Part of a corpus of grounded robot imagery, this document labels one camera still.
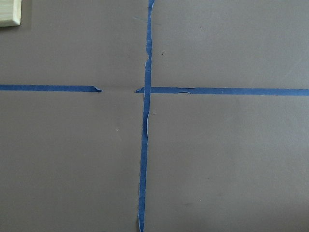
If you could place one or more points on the bamboo cutting board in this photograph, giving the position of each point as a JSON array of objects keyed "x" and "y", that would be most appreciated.
[{"x": 10, "y": 13}]

